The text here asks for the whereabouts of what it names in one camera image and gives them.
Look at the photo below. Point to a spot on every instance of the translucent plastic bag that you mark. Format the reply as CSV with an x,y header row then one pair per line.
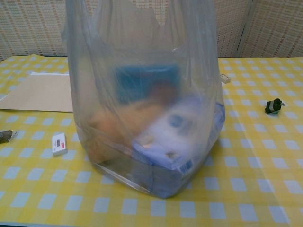
x,y
99,47

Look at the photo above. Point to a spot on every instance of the teal box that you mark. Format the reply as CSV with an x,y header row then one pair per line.
x,y
144,80

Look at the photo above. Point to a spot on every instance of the blue white package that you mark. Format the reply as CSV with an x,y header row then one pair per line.
x,y
180,132

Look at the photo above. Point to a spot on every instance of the orange brown item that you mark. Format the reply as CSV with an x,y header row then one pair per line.
x,y
111,123

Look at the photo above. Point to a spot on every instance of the small white eraser block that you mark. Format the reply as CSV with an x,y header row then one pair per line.
x,y
225,78

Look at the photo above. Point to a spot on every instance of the small white box red label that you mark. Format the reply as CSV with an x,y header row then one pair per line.
x,y
59,144

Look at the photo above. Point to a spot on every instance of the yellow white checkered tablecloth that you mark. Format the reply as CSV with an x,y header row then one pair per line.
x,y
248,165

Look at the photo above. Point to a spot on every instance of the white paper sheet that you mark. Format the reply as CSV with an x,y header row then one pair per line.
x,y
47,73

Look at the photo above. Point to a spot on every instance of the tan manila folder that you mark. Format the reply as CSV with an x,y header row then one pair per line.
x,y
35,94

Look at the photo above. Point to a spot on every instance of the small black clip device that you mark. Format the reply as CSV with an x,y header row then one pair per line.
x,y
272,106

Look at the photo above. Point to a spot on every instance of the woven bamboo folding screen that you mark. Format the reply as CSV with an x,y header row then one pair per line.
x,y
33,26

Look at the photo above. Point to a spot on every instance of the brown wrapped candy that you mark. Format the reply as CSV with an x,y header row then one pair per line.
x,y
6,137

